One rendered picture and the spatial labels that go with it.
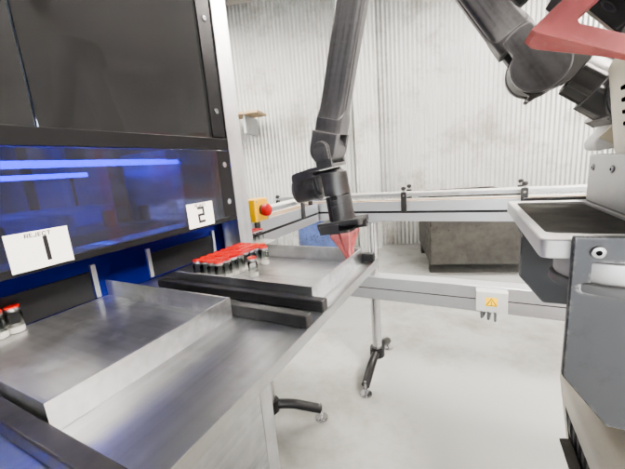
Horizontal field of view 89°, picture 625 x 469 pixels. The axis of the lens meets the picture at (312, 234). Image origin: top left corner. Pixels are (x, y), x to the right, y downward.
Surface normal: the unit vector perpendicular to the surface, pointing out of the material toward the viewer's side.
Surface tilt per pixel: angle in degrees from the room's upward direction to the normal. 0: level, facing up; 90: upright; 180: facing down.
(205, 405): 0
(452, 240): 90
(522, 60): 92
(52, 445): 0
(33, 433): 0
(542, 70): 92
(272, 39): 90
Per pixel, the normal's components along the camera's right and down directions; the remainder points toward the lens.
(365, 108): -0.18, 0.22
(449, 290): -0.45, 0.22
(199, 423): -0.08, -0.98
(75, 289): 0.89, 0.02
